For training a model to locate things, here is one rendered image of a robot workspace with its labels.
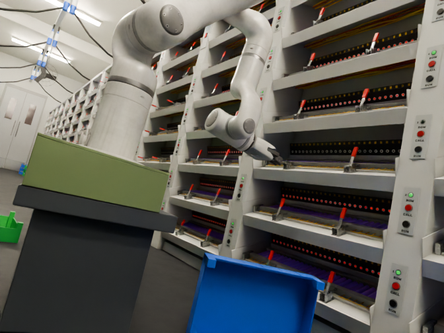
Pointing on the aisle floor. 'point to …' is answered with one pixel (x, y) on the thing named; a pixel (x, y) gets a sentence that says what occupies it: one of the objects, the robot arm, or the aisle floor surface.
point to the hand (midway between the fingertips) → (275, 159)
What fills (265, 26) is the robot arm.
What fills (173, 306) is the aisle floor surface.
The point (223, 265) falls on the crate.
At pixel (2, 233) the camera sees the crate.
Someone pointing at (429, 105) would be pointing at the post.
